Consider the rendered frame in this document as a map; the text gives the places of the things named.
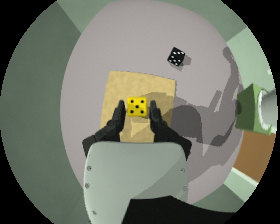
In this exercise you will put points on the black die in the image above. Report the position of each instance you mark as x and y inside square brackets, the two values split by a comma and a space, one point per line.
[176, 56]

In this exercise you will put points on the tan mat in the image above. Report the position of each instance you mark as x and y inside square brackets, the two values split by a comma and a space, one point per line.
[121, 85]

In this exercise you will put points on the yellow die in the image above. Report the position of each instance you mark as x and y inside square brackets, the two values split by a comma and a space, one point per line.
[137, 107]

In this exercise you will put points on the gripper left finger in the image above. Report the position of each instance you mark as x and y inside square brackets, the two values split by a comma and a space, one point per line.
[111, 131]

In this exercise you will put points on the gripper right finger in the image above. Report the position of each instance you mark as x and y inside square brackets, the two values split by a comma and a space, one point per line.
[163, 133]

